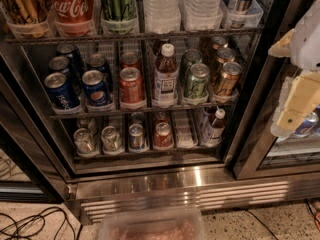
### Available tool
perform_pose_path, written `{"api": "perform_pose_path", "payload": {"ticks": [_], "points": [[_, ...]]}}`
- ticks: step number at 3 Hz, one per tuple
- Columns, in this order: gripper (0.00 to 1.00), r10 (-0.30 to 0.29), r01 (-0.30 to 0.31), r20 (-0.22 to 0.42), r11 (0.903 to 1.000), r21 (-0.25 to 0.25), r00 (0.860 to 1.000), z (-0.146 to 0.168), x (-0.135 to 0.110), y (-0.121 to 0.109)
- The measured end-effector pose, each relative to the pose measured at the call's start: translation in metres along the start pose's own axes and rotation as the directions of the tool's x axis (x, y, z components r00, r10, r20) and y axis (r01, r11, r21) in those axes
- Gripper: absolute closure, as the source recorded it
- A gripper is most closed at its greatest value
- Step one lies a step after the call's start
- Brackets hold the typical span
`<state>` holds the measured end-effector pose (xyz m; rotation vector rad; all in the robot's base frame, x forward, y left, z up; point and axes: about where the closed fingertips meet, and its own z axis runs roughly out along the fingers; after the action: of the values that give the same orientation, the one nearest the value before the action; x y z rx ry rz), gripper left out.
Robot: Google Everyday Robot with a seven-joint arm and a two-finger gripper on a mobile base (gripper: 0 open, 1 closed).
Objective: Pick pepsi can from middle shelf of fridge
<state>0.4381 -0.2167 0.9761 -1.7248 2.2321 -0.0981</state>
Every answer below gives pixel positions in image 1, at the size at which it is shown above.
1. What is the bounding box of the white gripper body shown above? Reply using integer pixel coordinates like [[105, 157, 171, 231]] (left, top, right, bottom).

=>
[[290, 0, 320, 71]]

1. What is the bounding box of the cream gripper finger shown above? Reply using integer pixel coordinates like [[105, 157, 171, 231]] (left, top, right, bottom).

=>
[[270, 71, 320, 137], [268, 29, 294, 58]]

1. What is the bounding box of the pepsi can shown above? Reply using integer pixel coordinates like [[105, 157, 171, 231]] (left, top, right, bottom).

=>
[[87, 53, 113, 93], [44, 72, 80, 110], [49, 56, 82, 95], [82, 70, 111, 107], [56, 44, 85, 76]]

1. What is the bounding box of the blue can right compartment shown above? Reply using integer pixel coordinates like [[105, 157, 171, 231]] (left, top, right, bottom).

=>
[[293, 112, 318, 138]]

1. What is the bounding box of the front gold soda can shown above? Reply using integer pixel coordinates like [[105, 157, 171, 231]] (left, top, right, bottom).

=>
[[213, 62, 242, 96]]

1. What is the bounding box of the gold soda can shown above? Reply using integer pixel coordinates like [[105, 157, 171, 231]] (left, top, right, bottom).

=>
[[205, 36, 228, 60], [213, 62, 242, 96], [211, 47, 235, 82]]

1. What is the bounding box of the middle gold soda can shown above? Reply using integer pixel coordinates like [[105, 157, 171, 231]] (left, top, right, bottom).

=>
[[211, 47, 235, 82]]

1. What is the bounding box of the rear gold soda can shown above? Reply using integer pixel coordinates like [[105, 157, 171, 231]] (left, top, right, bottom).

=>
[[205, 36, 228, 60]]

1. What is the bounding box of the top shelf blue silver can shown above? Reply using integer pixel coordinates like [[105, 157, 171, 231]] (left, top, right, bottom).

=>
[[227, 0, 253, 28]]

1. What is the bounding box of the shelf blue silver can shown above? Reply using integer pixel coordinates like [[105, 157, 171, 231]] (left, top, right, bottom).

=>
[[129, 124, 145, 150], [227, 0, 253, 28]]

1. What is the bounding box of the glass fridge door right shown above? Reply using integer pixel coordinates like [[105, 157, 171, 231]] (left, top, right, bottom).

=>
[[233, 0, 320, 180]]

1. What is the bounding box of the rear green soda can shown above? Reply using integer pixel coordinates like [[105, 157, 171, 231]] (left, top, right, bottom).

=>
[[179, 49, 202, 86]]

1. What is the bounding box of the green soda can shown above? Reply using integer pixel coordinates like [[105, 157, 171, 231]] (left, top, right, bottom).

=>
[[184, 63, 210, 99], [179, 49, 202, 86]]

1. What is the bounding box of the front green soda can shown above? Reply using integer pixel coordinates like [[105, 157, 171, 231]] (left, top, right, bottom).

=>
[[184, 63, 210, 99]]

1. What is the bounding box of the bottom shelf tea bottle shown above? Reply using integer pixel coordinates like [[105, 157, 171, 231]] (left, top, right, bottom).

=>
[[201, 108, 226, 146]]

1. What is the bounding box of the bottom shelf red can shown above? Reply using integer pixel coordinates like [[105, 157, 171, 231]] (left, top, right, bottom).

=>
[[154, 122, 172, 147]]

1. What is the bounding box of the rear red soda can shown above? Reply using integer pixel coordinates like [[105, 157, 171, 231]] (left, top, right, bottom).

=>
[[120, 51, 142, 70]]

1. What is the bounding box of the red soda can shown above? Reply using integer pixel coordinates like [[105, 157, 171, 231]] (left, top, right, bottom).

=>
[[119, 67, 144, 104], [120, 51, 142, 70]]

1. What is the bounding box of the front red soda can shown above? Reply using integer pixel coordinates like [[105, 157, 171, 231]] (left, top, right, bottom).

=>
[[119, 67, 144, 104]]

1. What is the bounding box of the stainless steel fridge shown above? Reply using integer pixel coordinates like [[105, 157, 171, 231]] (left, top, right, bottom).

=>
[[0, 0, 320, 224]]

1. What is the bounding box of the bottom shelf blue silver can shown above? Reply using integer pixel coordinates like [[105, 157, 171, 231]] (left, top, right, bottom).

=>
[[129, 124, 145, 150]]

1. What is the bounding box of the top shelf green can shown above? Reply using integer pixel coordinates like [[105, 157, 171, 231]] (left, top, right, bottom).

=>
[[101, 0, 137, 34]]

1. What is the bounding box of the top shelf coca-cola can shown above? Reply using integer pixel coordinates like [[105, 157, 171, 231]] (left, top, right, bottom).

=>
[[52, 0, 94, 36]]

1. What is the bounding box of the bottom shelf silver can left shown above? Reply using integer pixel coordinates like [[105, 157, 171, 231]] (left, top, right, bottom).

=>
[[73, 128, 96, 154]]

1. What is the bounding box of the top shelf gold can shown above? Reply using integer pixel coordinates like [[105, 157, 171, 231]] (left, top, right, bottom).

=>
[[1, 0, 51, 38]]

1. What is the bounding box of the right clear water bottle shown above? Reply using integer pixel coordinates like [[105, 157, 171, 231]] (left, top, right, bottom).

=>
[[180, 0, 222, 31]]

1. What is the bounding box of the clear water bottle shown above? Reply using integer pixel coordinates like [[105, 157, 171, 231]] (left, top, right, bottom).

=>
[[143, 0, 181, 34], [180, 0, 222, 31]]

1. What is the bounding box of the brown tea bottle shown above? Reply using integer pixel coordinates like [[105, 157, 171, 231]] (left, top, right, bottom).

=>
[[154, 43, 178, 102]]

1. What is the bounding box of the left clear water bottle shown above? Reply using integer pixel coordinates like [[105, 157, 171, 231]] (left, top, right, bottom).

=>
[[143, 0, 181, 34]]

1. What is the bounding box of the clear plastic bin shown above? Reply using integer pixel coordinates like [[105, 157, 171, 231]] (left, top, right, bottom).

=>
[[98, 207, 207, 240]]

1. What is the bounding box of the black floor cable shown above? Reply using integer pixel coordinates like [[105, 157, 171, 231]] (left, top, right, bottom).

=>
[[0, 206, 83, 240]]

